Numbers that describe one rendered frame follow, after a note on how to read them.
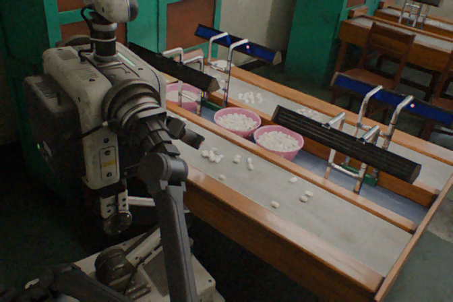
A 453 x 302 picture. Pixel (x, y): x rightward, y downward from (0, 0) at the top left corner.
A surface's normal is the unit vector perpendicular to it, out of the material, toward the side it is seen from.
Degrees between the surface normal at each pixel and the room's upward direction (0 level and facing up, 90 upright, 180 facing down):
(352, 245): 0
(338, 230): 0
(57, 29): 90
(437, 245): 0
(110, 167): 89
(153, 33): 90
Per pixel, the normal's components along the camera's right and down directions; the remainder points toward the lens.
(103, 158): 0.59, 0.49
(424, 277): 0.09, -0.83
